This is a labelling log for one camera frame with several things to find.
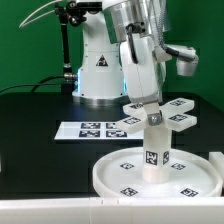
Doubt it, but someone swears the white front rail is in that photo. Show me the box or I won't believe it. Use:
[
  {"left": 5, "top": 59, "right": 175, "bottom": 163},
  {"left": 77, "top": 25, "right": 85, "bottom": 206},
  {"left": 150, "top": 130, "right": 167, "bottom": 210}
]
[{"left": 0, "top": 197, "right": 224, "bottom": 224}]

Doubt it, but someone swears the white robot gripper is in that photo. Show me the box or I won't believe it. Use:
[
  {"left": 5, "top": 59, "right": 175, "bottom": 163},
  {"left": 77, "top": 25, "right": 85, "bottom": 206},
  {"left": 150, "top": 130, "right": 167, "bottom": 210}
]
[{"left": 120, "top": 35, "right": 166, "bottom": 126}]

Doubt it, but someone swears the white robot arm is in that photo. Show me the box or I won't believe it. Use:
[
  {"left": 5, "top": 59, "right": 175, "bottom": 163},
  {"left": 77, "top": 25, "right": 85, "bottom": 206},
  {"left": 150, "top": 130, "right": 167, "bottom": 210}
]
[{"left": 71, "top": 0, "right": 167, "bottom": 126}]

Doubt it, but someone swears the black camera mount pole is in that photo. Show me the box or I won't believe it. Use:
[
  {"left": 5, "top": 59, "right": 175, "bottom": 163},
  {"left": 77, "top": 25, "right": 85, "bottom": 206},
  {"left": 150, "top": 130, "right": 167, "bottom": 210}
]
[{"left": 55, "top": 1, "right": 86, "bottom": 95}]

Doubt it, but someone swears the black cable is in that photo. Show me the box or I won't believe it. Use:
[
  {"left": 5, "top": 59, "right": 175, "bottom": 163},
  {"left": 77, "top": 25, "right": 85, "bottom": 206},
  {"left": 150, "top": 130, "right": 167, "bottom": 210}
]
[{"left": 0, "top": 75, "right": 68, "bottom": 96}]

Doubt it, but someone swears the white round table top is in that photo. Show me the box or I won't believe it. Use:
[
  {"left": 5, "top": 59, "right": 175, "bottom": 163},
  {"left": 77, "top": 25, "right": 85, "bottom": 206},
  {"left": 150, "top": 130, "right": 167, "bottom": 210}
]
[{"left": 92, "top": 147, "right": 223, "bottom": 198}]

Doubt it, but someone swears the white block at right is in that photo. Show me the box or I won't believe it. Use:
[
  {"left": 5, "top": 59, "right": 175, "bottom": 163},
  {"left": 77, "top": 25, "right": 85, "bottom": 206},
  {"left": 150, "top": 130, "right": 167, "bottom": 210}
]
[{"left": 209, "top": 152, "right": 224, "bottom": 182}]

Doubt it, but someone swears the white cross-shaped table base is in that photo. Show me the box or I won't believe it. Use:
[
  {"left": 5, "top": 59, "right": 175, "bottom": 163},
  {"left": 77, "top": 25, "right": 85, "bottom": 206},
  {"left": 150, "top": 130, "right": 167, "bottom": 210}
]
[{"left": 115, "top": 98, "right": 197, "bottom": 134}]

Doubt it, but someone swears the white cable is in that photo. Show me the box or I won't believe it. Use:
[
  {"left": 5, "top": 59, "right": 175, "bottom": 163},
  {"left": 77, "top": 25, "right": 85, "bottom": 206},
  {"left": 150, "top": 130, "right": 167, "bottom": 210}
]
[{"left": 18, "top": 0, "right": 64, "bottom": 29}]

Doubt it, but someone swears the white marker sheet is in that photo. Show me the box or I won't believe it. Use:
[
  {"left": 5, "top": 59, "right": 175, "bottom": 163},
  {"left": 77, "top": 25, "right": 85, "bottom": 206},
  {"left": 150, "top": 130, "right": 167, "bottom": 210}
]
[{"left": 54, "top": 122, "right": 143, "bottom": 140}]

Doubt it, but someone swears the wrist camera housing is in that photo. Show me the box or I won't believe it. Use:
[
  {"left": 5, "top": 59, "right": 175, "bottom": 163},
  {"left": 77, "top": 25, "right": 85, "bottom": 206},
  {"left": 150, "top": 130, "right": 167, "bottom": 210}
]
[{"left": 154, "top": 45, "right": 199, "bottom": 77}]

